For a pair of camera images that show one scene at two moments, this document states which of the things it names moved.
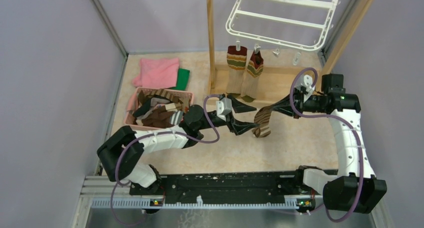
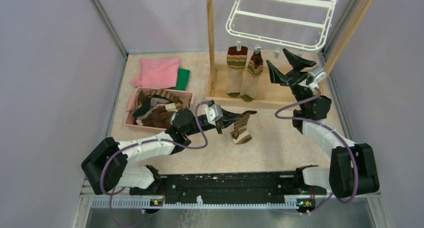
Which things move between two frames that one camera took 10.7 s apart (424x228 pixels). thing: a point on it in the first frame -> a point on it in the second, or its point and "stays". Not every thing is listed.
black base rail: [229, 188] stays
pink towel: [158, 73] stays
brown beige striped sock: [262, 117] -> [240, 134]
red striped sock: [254, 68] stays
